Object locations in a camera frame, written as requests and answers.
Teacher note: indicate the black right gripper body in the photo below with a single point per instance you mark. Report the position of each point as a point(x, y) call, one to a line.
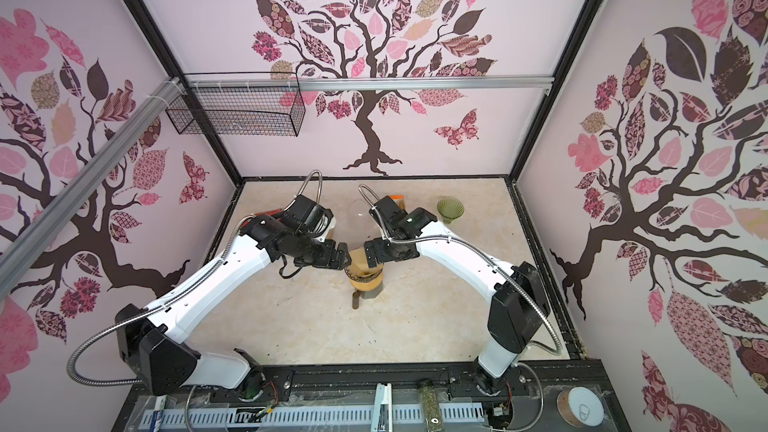
point(384, 250)

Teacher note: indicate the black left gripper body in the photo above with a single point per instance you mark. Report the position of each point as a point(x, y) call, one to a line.
point(318, 254)

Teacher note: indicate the green glass dripper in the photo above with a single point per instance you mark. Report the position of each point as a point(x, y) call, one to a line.
point(450, 209)

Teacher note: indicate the white translucent plastic mug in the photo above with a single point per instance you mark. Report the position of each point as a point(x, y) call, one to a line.
point(355, 226)

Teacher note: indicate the red gummy candy bag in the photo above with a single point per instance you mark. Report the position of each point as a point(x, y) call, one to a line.
point(276, 213)

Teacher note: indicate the green herb filled jar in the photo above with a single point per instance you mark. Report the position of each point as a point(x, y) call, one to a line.
point(430, 406)

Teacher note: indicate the brown tape roll white disc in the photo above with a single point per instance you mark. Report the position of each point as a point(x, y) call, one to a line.
point(580, 407)

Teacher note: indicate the smoked glass carafe wooden handle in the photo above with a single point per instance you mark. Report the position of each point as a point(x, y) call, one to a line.
point(358, 295)

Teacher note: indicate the white centre bracket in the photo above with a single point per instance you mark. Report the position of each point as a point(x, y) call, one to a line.
point(382, 410)

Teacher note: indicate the white slotted cable duct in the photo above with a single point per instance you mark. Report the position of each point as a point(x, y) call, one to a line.
point(242, 418)

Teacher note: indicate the black wire mesh basket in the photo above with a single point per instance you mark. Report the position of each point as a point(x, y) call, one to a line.
point(239, 103)

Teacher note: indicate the aluminium crossbar rail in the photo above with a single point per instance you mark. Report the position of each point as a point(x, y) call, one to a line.
point(409, 83)

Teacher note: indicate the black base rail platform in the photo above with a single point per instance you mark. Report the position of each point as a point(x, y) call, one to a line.
point(524, 399)

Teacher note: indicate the aluminium side rail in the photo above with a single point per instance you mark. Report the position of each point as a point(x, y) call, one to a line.
point(24, 251)

